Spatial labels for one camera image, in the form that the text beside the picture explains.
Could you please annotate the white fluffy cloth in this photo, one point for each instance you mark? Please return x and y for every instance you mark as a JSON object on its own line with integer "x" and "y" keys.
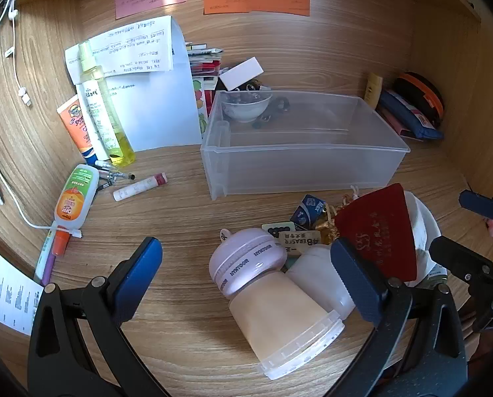
{"x": 426, "y": 227}

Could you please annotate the gold tassel ornament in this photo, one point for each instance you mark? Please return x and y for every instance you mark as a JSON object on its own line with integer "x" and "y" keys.
{"x": 329, "y": 225}

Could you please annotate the translucent white jar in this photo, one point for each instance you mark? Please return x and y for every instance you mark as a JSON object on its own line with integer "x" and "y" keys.
{"x": 316, "y": 275}

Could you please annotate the stack of booklets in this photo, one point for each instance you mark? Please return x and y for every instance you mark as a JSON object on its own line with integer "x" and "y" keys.
{"x": 205, "y": 70}

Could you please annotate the metal binder clips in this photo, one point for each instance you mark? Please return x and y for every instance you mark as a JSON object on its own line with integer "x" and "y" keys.
{"x": 256, "y": 86}

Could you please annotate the white pink lip balm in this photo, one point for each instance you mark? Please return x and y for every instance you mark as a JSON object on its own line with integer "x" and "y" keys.
{"x": 139, "y": 187}

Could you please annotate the black orange round case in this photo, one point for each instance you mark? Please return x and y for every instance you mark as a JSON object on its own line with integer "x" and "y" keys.
{"x": 424, "y": 95}

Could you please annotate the yellow spray bottle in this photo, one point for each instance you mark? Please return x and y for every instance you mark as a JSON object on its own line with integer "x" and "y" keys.
{"x": 110, "y": 132}

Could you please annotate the purple highlighter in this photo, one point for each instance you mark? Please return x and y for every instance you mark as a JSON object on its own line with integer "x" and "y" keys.
{"x": 44, "y": 262}

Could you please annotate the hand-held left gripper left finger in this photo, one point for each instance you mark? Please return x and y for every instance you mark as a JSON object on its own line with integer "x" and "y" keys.
{"x": 147, "y": 258}

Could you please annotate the white printed paper sheets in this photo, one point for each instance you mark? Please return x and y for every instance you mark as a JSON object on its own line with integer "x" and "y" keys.
{"x": 159, "y": 103}

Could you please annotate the small blue box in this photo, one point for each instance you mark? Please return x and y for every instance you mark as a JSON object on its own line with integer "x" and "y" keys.
{"x": 310, "y": 211}

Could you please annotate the blue pencil case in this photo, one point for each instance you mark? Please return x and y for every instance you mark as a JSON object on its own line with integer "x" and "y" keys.
{"x": 411, "y": 120}

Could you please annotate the white tube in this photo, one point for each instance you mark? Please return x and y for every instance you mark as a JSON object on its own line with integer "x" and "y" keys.
{"x": 90, "y": 107}

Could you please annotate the yellow tube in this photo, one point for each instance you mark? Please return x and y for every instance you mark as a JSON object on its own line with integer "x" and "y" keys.
{"x": 373, "y": 91}

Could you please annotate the orange paper note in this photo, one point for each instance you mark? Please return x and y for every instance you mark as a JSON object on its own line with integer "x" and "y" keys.
{"x": 256, "y": 1}

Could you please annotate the pink round case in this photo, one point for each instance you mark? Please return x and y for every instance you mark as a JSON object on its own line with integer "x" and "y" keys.
{"x": 246, "y": 260}

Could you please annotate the white bottle orange label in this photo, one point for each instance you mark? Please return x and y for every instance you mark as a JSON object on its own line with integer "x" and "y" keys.
{"x": 75, "y": 198}

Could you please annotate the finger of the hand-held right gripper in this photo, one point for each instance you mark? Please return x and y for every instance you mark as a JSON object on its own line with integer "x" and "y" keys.
{"x": 480, "y": 204}
{"x": 461, "y": 256}

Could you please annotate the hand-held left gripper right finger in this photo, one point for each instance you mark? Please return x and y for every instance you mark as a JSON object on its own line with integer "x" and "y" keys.
{"x": 351, "y": 273}

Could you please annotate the white rectangular block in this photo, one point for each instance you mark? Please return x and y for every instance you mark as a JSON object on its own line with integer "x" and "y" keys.
{"x": 242, "y": 72}

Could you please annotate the black silver pens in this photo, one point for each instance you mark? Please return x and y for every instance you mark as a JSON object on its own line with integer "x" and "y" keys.
{"x": 112, "y": 178}

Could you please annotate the printed paper leaflet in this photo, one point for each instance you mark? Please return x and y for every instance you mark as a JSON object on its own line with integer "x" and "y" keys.
{"x": 6, "y": 287}

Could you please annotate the white ceramic bowl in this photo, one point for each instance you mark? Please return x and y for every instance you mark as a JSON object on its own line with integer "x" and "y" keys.
{"x": 246, "y": 109}

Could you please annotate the clear plastic storage box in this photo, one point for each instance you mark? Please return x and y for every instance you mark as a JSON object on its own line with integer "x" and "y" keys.
{"x": 312, "y": 161}

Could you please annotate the wooden desktop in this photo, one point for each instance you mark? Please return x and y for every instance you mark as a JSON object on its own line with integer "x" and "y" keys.
{"x": 180, "y": 223}

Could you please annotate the orange sunscreen tube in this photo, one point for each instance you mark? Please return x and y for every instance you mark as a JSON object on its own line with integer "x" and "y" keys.
{"x": 75, "y": 126}

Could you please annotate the pink book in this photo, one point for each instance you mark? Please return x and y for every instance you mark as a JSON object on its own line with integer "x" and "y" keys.
{"x": 393, "y": 124}

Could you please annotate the beige cup clear lid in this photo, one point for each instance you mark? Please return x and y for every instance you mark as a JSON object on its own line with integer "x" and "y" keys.
{"x": 279, "y": 318}

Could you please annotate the eraser box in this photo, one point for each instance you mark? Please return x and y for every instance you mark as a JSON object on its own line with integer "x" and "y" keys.
{"x": 298, "y": 242}

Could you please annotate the red booklet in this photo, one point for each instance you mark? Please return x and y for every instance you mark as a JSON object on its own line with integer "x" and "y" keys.
{"x": 378, "y": 223}

